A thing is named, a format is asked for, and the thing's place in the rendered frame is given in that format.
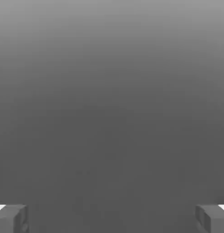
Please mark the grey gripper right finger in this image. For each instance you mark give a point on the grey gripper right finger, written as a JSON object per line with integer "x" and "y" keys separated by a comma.
{"x": 214, "y": 219}

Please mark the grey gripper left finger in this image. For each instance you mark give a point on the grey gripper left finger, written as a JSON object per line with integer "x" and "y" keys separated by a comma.
{"x": 10, "y": 219}

